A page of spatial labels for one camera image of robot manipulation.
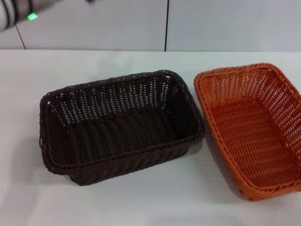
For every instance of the orange wicker basket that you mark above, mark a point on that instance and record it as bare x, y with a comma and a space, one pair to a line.
249, 141

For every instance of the dark brown wicker basket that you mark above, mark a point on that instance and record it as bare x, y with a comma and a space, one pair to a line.
122, 131

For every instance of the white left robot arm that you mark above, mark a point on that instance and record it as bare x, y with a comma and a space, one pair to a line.
14, 11

